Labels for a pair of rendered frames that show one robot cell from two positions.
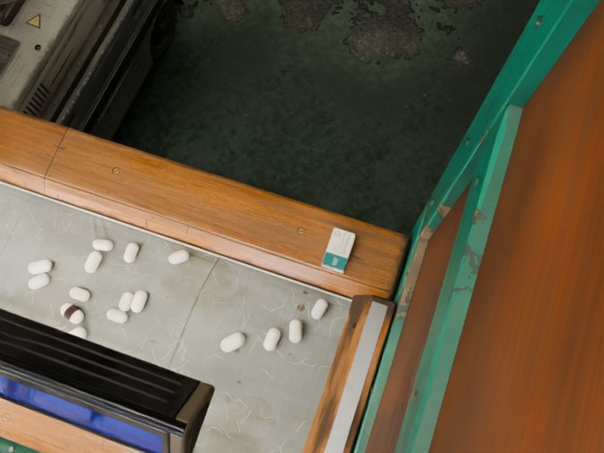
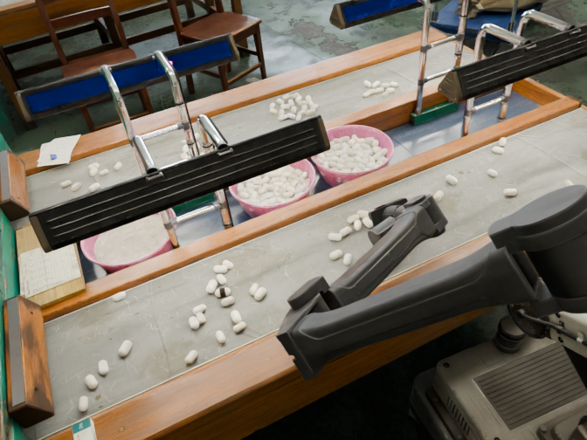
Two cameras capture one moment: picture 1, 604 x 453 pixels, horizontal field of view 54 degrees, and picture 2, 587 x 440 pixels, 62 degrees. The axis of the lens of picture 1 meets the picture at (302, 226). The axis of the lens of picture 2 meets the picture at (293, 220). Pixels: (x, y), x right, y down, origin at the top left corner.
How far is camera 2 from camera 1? 0.82 m
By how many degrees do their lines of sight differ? 58
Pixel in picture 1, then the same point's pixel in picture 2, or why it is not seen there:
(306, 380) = (72, 368)
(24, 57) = (493, 424)
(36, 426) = (191, 250)
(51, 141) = not seen: hidden behind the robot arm
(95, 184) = (271, 343)
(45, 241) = (273, 305)
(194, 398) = (40, 233)
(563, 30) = not seen: outside the picture
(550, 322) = not seen: outside the picture
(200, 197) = (203, 390)
